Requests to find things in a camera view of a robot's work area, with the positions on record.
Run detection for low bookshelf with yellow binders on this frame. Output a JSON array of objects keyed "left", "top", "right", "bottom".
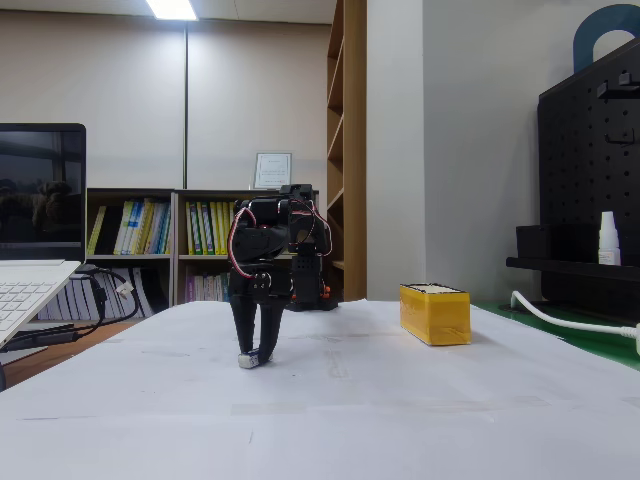
[{"left": 171, "top": 188, "right": 321, "bottom": 307}]

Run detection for black pegboard organizer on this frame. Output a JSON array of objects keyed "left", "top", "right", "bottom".
[{"left": 505, "top": 37, "right": 640, "bottom": 319}]

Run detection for low bookshelf with mixed books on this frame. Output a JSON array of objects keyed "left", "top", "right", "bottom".
[{"left": 85, "top": 187, "right": 176, "bottom": 321}]

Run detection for black laptop cables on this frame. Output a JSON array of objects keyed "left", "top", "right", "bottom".
[{"left": 0, "top": 264, "right": 142, "bottom": 354}]

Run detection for small white blue eraser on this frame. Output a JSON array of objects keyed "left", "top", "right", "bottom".
[{"left": 236, "top": 349, "right": 274, "bottom": 371}]

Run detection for green desk mat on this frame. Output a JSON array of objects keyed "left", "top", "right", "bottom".
[{"left": 469, "top": 298, "right": 640, "bottom": 374}]

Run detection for white laptop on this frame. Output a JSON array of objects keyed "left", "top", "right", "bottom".
[{"left": 0, "top": 123, "right": 88, "bottom": 351}]

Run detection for blue arch shaped object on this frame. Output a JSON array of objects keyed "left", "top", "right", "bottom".
[{"left": 572, "top": 3, "right": 640, "bottom": 77}]

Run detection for small white bottle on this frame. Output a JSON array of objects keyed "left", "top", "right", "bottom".
[{"left": 597, "top": 210, "right": 622, "bottom": 266}]

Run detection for black box on pegboard shelf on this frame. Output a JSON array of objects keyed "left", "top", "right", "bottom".
[{"left": 514, "top": 224, "right": 554, "bottom": 260}]

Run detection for white power cable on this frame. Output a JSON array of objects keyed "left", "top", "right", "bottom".
[{"left": 509, "top": 290, "right": 640, "bottom": 337}]

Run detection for yellow rectangular box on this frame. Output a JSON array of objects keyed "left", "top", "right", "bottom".
[{"left": 398, "top": 282, "right": 472, "bottom": 347}]

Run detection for ceiling light panel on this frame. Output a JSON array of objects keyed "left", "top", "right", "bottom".
[{"left": 144, "top": 0, "right": 198, "bottom": 22}]

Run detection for tall wooden bookshelf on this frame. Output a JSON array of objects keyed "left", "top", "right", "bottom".
[{"left": 326, "top": 0, "right": 369, "bottom": 303}]

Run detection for framed white certificate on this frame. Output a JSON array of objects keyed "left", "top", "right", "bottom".
[{"left": 252, "top": 151, "right": 294, "bottom": 191}]

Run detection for white paper table cover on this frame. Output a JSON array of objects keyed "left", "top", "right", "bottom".
[{"left": 0, "top": 298, "right": 640, "bottom": 480}]

